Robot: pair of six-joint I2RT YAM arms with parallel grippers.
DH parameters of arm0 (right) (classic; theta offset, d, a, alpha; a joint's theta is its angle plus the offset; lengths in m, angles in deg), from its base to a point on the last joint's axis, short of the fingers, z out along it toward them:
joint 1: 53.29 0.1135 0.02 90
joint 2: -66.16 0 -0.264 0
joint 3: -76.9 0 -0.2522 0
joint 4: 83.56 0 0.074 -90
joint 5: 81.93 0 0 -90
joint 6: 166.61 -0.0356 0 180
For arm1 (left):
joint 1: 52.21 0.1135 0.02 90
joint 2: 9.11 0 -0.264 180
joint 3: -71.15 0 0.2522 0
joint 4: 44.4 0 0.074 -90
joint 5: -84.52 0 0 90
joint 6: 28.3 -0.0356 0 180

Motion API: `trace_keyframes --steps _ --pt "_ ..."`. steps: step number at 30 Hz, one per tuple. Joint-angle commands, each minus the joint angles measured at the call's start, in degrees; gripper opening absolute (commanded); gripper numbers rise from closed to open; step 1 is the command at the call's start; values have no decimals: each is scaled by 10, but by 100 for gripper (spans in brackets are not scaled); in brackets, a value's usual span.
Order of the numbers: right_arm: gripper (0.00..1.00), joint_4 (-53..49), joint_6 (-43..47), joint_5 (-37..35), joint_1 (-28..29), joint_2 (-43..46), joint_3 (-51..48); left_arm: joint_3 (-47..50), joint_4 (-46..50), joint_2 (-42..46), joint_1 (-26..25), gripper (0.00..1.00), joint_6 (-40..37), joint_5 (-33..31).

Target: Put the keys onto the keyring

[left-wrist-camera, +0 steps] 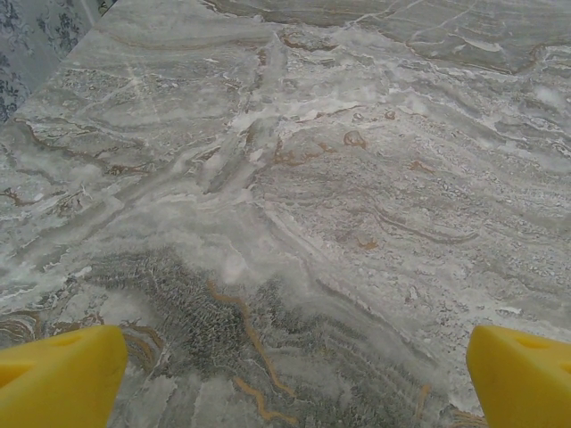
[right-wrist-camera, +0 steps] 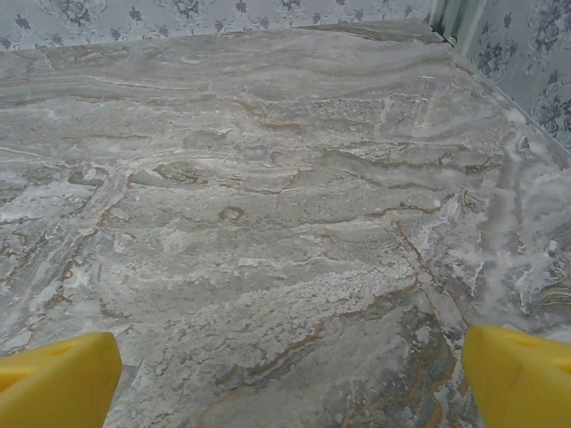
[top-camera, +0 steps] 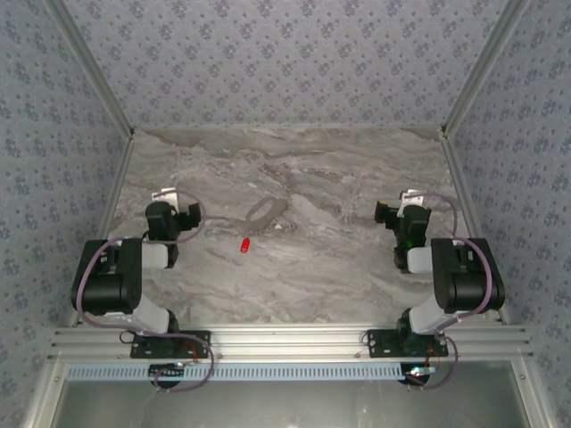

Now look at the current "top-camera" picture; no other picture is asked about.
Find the aluminium mounting rail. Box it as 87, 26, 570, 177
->
47, 324, 534, 361

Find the small black circuit board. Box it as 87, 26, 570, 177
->
148, 363, 187, 388
400, 363, 436, 385

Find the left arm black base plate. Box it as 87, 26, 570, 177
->
130, 329, 211, 360

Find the grey slotted cable duct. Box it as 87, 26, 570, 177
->
65, 361, 406, 383

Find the aluminium frame post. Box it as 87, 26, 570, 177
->
43, 0, 136, 140
440, 0, 533, 138

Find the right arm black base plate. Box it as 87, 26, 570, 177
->
367, 328, 449, 359

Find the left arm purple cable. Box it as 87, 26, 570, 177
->
73, 190, 207, 338

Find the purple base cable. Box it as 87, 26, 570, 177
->
408, 333, 459, 391
153, 341, 216, 394

